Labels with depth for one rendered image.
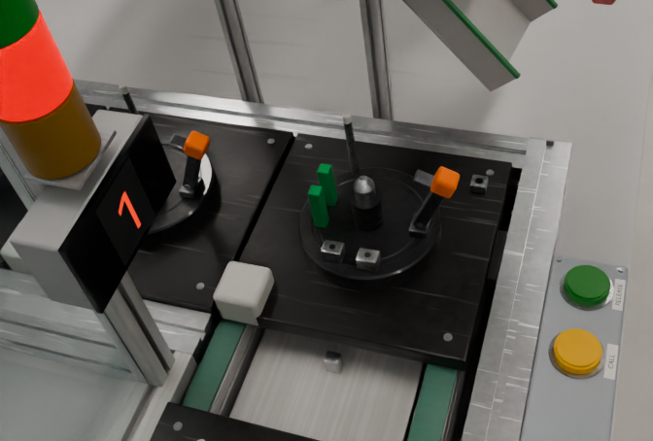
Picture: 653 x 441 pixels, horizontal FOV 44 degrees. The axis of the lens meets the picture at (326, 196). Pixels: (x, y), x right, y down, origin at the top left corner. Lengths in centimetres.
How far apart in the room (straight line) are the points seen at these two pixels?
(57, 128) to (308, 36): 77
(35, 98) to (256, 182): 43
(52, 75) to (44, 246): 11
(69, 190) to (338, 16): 77
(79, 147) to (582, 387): 46
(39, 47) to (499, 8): 62
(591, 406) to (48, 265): 45
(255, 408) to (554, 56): 64
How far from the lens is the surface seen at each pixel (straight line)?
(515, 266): 80
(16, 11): 46
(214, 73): 120
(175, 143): 81
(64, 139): 51
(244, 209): 86
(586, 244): 95
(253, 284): 77
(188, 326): 80
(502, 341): 75
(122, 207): 56
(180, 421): 74
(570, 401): 73
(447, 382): 75
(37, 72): 48
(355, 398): 78
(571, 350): 74
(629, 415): 85
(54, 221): 54
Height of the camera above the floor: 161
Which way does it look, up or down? 49 degrees down
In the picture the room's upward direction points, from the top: 11 degrees counter-clockwise
